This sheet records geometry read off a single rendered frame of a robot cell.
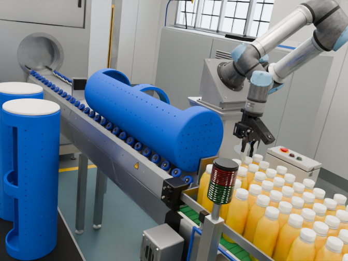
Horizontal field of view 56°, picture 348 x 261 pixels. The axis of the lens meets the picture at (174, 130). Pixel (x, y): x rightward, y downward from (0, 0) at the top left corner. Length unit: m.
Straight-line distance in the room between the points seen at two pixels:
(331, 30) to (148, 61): 5.78
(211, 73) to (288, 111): 1.36
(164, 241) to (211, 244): 0.30
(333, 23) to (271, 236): 0.90
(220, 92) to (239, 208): 0.81
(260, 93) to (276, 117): 1.73
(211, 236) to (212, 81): 1.06
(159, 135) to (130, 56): 5.53
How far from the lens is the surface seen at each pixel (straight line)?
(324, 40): 1.56
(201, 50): 3.78
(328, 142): 4.24
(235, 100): 1.80
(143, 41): 6.96
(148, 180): 1.53
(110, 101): 1.75
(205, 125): 1.39
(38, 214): 2.02
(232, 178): 0.81
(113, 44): 2.66
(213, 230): 0.89
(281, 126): 3.03
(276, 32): 1.45
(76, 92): 2.45
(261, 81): 1.27
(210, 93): 1.80
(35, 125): 1.78
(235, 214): 1.11
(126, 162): 1.68
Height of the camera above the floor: 1.57
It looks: 19 degrees down
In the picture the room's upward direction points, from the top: 8 degrees clockwise
